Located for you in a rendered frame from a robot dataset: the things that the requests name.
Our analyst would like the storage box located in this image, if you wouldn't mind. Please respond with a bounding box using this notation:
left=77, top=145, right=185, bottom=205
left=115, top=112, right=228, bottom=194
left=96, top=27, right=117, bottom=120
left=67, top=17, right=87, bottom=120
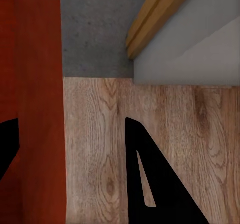
left=0, top=0, right=67, bottom=224

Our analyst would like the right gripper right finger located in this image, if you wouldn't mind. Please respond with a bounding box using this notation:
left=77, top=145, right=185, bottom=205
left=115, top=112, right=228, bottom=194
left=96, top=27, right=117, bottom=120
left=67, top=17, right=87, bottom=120
left=125, top=117, right=210, bottom=224

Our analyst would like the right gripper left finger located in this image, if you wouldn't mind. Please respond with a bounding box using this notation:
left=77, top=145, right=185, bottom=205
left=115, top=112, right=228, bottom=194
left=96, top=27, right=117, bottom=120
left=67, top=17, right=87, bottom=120
left=0, top=118, right=20, bottom=180

